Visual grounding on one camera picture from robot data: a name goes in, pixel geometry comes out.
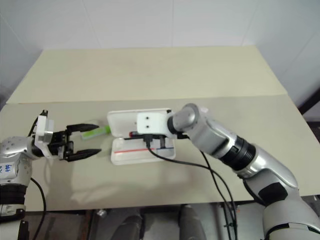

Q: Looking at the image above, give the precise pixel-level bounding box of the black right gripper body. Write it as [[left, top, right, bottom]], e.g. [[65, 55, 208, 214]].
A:
[[136, 132, 176, 141]]

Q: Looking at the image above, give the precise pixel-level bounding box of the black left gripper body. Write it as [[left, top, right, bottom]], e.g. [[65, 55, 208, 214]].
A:
[[48, 129, 75, 161]]

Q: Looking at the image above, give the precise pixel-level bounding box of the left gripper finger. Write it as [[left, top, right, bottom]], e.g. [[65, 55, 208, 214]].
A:
[[65, 122, 100, 137], [66, 148, 102, 164]]

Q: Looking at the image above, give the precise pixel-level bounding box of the green marker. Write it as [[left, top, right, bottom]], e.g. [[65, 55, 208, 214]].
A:
[[80, 125, 111, 141]]

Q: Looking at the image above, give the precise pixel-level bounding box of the white pencil case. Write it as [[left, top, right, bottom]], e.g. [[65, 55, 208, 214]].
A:
[[107, 107, 177, 167]]

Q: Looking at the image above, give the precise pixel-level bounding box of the dark rounded shape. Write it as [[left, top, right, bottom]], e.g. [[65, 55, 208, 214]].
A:
[[119, 208, 147, 240], [178, 204, 207, 240]]

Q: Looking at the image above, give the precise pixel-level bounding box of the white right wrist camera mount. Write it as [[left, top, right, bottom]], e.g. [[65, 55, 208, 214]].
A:
[[136, 112, 174, 139]]

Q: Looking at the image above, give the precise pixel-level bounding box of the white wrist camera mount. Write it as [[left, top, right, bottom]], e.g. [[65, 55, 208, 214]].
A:
[[136, 112, 174, 139], [33, 114, 55, 159]]

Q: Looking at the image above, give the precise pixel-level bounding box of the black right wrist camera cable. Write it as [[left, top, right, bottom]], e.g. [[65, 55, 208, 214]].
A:
[[143, 134, 238, 240]]

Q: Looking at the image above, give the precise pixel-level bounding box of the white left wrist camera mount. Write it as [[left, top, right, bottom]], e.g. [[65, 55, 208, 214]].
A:
[[33, 114, 55, 159]]

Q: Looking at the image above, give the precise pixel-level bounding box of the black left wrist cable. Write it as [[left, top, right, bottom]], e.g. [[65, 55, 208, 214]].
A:
[[26, 109, 50, 138]]

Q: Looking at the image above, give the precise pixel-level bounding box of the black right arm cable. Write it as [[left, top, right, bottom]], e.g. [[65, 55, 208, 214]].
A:
[[200, 150, 235, 240]]

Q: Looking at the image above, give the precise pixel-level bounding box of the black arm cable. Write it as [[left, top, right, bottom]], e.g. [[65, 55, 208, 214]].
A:
[[200, 150, 235, 240], [29, 176, 48, 240]]

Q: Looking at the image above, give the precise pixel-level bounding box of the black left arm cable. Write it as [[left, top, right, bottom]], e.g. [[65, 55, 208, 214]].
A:
[[29, 176, 48, 240]]

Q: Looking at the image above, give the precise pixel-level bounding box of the black metal frame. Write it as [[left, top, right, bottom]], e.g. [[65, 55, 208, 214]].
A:
[[297, 84, 320, 120]]

